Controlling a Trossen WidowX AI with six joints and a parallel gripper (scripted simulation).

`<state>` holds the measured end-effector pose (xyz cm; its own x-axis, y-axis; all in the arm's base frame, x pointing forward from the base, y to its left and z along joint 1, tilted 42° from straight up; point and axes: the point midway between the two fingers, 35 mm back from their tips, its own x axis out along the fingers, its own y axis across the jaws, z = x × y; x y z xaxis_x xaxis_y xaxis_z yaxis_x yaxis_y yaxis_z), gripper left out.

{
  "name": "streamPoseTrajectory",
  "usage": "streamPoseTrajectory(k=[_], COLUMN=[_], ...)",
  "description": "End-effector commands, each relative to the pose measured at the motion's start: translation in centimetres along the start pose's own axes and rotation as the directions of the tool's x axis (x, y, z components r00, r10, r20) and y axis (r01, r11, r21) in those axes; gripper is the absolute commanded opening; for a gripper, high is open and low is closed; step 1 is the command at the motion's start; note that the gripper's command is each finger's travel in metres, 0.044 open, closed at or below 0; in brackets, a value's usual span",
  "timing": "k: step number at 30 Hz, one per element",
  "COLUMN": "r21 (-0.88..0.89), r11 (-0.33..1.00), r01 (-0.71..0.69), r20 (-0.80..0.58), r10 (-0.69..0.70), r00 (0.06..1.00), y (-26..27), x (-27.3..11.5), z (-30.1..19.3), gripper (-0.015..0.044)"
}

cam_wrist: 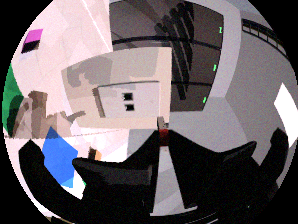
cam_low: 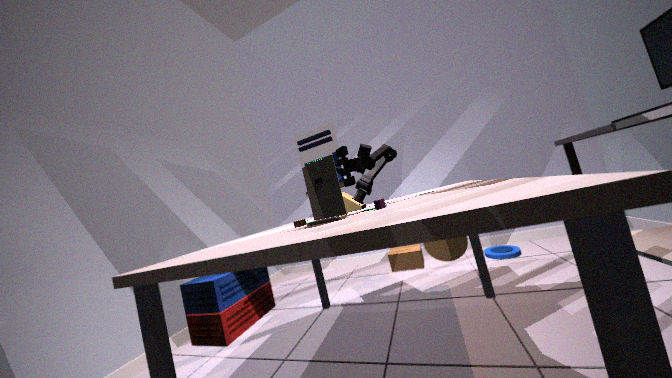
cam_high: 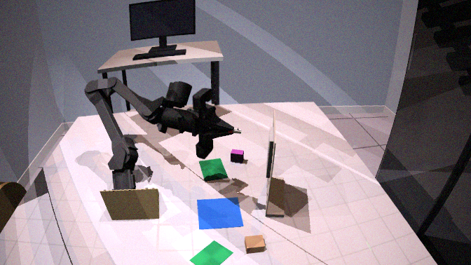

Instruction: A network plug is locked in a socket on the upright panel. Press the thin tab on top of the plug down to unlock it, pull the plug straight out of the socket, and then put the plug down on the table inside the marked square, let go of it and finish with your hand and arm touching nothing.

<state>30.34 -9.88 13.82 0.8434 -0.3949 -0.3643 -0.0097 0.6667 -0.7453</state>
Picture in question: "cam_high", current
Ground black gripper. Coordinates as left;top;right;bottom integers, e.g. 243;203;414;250
175;88;234;159

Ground small purple cube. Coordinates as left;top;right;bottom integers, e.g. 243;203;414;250
231;149;244;163

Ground blue flat square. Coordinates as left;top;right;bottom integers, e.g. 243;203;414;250
197;197;243;230

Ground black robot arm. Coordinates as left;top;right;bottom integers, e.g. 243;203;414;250
84;76;192;191

